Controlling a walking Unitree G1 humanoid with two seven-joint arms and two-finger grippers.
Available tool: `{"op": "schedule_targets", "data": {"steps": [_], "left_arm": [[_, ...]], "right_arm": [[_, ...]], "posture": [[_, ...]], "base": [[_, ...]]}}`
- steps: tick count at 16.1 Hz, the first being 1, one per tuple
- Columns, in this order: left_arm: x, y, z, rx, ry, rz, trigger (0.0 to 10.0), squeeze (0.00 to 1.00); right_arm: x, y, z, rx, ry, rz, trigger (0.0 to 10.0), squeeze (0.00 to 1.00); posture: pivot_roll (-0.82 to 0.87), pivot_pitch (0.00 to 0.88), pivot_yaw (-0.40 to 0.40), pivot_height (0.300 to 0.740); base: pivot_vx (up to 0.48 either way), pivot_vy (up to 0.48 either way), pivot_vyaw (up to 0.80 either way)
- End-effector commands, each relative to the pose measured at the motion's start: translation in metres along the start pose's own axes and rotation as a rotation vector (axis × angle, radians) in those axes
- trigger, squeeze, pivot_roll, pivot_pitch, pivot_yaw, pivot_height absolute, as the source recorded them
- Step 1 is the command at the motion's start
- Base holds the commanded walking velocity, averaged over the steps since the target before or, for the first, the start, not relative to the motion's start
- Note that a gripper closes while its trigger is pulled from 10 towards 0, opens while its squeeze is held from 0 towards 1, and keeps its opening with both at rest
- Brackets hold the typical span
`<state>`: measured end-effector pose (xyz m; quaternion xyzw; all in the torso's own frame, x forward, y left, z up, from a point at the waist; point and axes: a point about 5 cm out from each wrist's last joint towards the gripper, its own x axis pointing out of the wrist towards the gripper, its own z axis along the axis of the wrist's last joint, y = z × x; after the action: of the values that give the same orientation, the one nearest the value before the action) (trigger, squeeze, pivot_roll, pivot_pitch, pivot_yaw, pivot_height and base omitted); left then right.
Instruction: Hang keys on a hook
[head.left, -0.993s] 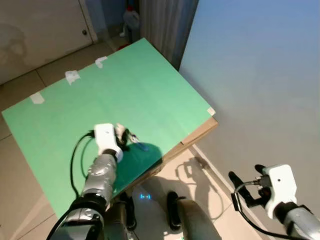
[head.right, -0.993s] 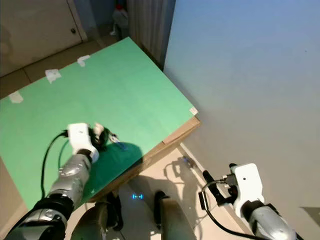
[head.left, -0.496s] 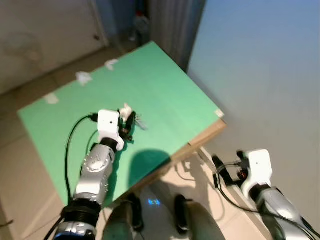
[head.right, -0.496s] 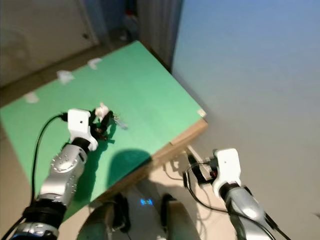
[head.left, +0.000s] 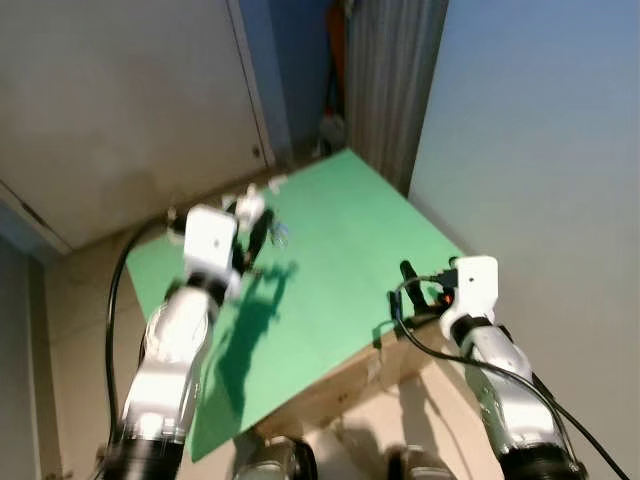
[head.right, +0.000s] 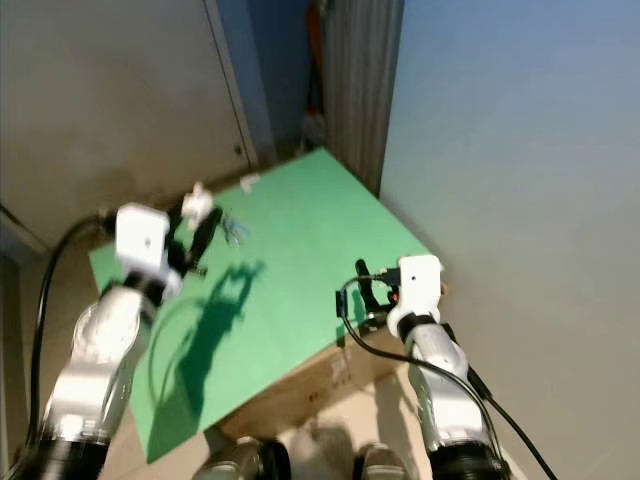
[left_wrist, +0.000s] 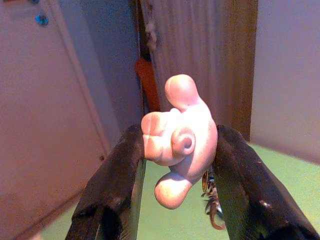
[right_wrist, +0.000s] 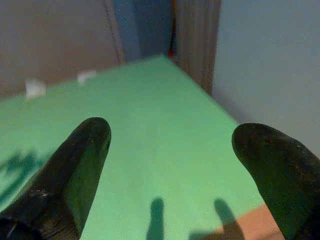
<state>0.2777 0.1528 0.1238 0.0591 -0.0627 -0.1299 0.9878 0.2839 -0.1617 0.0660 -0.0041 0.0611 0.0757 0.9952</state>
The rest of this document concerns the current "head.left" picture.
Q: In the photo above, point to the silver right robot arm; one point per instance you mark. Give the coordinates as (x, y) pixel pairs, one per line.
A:
(505, 390)

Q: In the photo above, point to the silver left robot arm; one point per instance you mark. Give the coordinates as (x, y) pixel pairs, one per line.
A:
(170, 350)

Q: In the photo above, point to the green paper sheet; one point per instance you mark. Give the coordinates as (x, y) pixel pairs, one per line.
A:
(330, 260)

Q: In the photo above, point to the white cabinet door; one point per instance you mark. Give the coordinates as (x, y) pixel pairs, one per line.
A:
(120, 100)

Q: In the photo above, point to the robot right leg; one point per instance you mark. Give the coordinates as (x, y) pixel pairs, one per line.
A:
(415, 465)

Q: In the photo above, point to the grey curtain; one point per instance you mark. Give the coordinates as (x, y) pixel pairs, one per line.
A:
(390, 80)

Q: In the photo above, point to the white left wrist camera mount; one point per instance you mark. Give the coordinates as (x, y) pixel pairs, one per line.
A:
(210, 240)

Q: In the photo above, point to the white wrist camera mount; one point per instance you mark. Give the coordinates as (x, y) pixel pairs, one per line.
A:
(210, 240)
(475, 285)

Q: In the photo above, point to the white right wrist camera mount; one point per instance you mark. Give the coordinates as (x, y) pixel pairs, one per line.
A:
(475, 285)

